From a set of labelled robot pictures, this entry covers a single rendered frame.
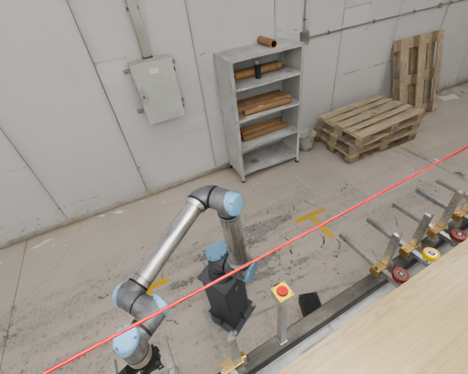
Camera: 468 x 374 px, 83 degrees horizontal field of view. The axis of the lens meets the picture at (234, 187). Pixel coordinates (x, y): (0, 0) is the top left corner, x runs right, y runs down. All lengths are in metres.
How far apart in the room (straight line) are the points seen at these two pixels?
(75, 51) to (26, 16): 0.39
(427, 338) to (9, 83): 3.47
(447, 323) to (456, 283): 0.25
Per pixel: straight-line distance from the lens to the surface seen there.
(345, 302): 1.81
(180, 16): 3.15
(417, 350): 1.58
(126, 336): 1.09
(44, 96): 3.20
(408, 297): 1.69
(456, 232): 2.09
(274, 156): 3.82
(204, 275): 2.01
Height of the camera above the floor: 2.27
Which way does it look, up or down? 40 degrees down
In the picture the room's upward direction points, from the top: 8 degrees counter-clockwise
